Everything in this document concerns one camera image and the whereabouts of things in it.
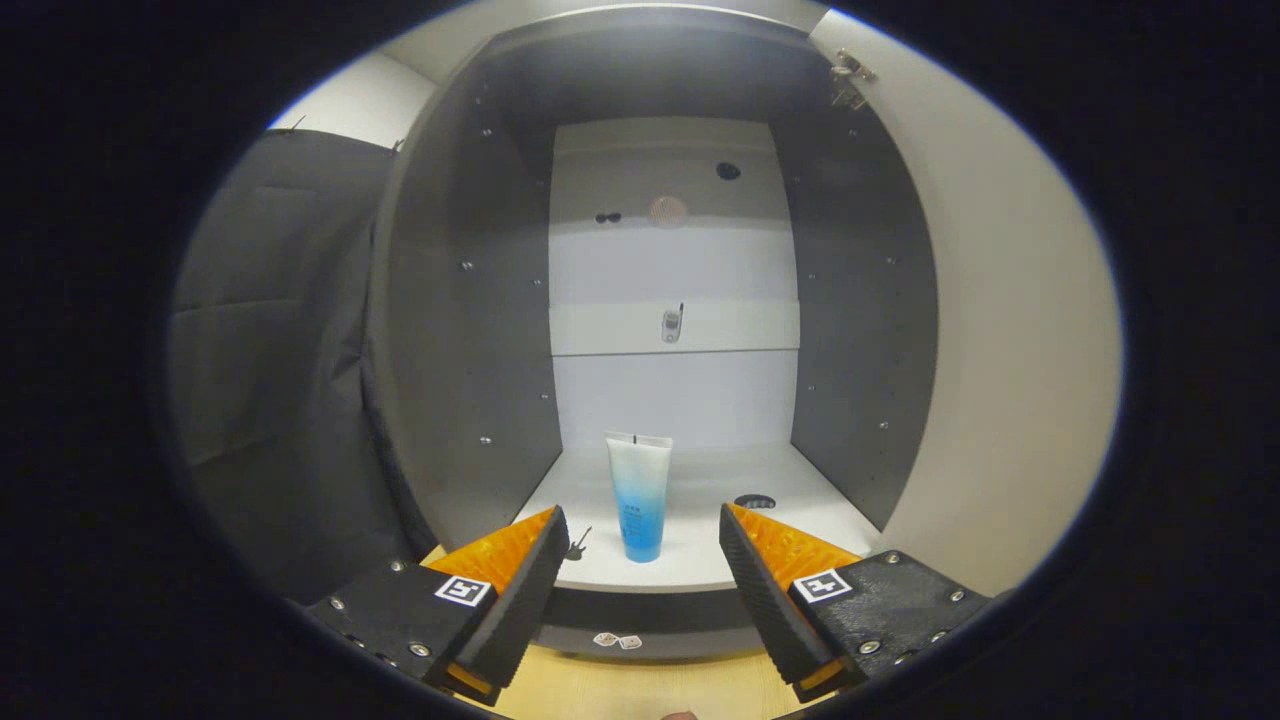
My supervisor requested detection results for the black backdrop cloth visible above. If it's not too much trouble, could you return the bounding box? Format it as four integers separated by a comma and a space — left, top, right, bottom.
168, 128, 431, 601

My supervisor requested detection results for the blue white squeeze tube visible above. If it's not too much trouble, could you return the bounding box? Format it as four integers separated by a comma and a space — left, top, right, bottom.
604, 431, 674, 564

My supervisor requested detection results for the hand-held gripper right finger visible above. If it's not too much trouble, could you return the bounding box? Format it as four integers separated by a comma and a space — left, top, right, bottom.
718, 502, 1001, 704

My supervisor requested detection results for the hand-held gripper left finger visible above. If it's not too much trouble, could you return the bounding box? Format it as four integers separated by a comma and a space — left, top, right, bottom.
303, 504, 571, 706

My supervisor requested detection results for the dark grey cabinet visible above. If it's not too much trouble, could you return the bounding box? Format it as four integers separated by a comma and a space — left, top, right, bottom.
365, 5, 941, 661

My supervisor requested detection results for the metal door hinge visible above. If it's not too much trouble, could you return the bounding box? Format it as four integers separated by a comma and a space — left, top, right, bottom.
828, 50, 879, 111

